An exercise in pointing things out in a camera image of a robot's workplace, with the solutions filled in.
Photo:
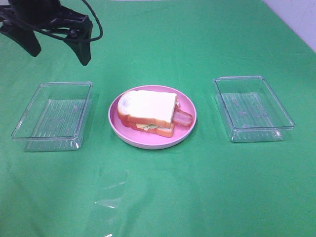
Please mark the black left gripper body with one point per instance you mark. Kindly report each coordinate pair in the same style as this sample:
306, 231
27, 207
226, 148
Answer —
48, 17

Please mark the yellow cheese slice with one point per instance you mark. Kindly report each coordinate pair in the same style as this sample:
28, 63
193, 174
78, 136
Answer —
142, 126

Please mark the white toast bread slice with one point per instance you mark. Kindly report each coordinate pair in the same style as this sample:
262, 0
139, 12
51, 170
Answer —
165, 128

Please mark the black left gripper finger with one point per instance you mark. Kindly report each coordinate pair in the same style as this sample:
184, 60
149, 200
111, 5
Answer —
25, 38
81, 50

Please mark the clear plastic film piece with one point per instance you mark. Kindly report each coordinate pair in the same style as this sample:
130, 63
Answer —
111, 189

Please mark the green tablecloth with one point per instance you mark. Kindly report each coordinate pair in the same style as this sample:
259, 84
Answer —
206, 186

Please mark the clear plastic bread tray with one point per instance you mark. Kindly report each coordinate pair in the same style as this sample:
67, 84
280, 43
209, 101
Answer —
55, 117

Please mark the clear plastic ingredients tray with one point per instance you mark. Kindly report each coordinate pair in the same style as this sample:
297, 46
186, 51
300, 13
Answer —
250, 110

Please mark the bacon strip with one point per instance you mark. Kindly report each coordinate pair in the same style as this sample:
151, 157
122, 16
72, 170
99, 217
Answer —
177, 105
182, 118

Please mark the pink round plate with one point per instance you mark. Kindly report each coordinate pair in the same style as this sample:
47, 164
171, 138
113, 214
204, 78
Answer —
152, 141

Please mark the green lettuce leaf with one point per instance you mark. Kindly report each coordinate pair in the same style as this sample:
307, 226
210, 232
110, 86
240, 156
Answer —
150, 126

